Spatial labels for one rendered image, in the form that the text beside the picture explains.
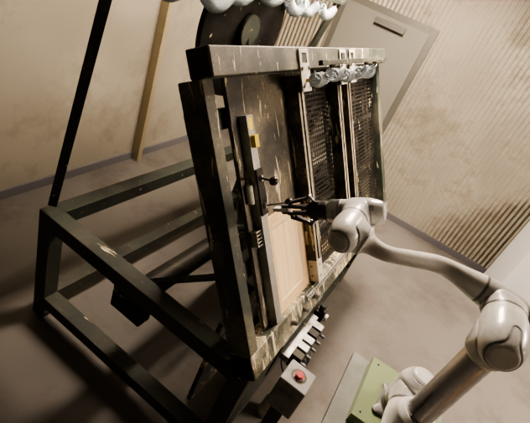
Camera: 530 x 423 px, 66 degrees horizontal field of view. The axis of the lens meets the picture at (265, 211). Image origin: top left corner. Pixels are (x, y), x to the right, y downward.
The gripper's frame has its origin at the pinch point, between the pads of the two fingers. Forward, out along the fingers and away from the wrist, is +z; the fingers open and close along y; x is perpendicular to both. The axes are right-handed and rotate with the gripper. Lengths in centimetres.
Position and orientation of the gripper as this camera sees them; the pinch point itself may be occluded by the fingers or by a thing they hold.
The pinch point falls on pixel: (282, 209)
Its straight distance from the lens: 164.1
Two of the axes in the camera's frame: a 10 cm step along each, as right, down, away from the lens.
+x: 5.0, -3.2, 8.1
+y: 1.4, 9.5, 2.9
